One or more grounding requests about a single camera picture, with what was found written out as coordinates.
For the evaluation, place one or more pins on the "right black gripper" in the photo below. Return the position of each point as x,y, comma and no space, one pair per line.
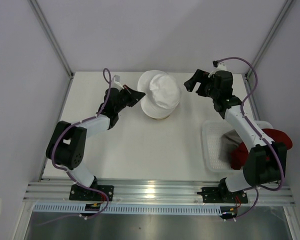
200,77

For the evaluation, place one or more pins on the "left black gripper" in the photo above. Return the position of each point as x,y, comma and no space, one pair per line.
134,96

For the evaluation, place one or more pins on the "white bucket hat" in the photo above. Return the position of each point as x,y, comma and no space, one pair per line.
161,88

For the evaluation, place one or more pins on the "beige bucket hat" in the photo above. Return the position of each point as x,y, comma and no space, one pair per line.
159,113

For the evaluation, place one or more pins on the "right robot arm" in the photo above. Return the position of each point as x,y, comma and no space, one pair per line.
266,160

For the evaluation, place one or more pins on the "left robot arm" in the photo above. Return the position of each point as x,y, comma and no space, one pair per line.
67,145

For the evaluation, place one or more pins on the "white plastic basket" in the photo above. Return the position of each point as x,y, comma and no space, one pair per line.
219,140

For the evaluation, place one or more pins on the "red cap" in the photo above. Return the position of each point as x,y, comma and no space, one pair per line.
239,155

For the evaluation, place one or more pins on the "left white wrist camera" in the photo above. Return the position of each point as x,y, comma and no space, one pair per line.
117,82

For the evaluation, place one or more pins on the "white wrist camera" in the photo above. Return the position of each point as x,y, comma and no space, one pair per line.
219,66
117,82

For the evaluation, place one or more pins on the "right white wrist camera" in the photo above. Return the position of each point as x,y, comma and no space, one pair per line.
219,66

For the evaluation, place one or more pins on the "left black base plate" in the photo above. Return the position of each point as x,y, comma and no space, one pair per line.
78,193

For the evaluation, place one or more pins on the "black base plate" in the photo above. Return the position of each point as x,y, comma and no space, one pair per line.
216,195
78,193

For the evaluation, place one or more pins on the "white slotted cable duct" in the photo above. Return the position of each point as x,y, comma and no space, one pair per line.
137,209

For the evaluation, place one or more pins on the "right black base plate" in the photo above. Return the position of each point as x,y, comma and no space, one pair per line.
216,195

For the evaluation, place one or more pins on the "right aluminium frame post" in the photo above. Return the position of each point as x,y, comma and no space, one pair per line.
273,30

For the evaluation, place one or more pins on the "aluminium frame post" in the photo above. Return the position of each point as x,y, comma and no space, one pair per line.
45,26
273,30

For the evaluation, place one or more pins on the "aluminium mounting rail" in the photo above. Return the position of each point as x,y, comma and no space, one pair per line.
152,192

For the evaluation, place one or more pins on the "left aluminium frame post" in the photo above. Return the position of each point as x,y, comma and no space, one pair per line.
45,26

